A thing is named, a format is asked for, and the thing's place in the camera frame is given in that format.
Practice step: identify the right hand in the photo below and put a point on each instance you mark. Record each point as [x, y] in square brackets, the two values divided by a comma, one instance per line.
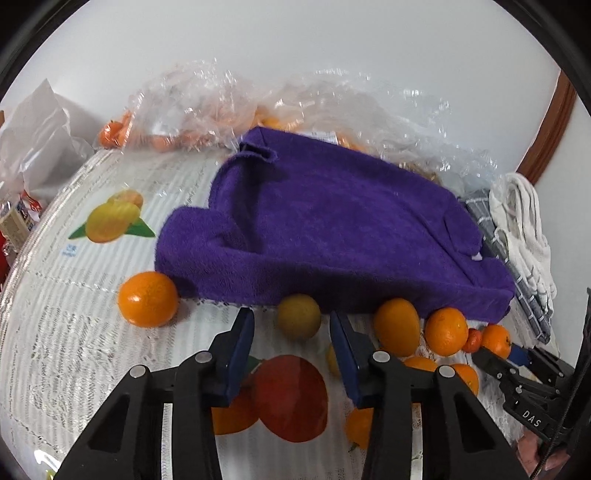
[527, 453]

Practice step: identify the white towel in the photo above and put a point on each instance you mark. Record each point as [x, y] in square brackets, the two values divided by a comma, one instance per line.
[515, 209]

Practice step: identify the oval orange fruit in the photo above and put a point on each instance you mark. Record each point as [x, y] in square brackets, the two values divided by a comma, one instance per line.
[397, 327]

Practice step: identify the brown wooden door frame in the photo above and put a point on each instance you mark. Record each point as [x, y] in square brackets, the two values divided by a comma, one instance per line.
[550, 132]

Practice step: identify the clear plastic bag right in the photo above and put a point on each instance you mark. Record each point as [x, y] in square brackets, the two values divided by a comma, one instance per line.
[403, 126]

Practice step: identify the snack package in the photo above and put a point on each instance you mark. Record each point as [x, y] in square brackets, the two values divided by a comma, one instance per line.
[20, 213]

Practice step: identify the small orange mandarin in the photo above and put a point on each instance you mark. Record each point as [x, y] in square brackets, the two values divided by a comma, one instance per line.
[497, 339]

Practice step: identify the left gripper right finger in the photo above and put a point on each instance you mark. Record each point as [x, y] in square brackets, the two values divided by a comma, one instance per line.
[460, 439]

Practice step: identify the yellow-green round fruit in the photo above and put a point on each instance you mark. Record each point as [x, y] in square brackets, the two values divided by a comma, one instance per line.
[298, 317]

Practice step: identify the white plastic bag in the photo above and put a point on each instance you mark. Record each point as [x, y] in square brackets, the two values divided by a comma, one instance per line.
[39, 154]

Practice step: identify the round orange mandarin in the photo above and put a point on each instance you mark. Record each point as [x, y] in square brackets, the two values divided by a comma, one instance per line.
[446, 331]

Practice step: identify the clear plastic bag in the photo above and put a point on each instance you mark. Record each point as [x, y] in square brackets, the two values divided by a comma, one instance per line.
[403, 126]
[191, 107]

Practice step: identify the clear plastic bag left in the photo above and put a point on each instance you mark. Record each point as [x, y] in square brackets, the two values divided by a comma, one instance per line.
[191, 107]

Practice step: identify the tiny red-orange mandarin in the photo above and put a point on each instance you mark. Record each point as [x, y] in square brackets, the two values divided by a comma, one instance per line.
[474, 341]

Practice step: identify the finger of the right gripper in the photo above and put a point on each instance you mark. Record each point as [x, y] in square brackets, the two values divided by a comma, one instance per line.
[495, 366]
[545, 366]

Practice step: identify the grey checked cloth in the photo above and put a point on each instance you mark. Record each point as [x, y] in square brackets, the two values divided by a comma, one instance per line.
[477, 204]

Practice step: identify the round orange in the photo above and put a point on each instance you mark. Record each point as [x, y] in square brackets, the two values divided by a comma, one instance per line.
[148, 300]

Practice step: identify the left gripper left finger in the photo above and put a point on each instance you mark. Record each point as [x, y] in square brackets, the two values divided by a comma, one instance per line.
[123, 438]

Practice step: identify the purple towel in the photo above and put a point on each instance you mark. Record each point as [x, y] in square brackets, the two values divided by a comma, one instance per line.
[289, 214]

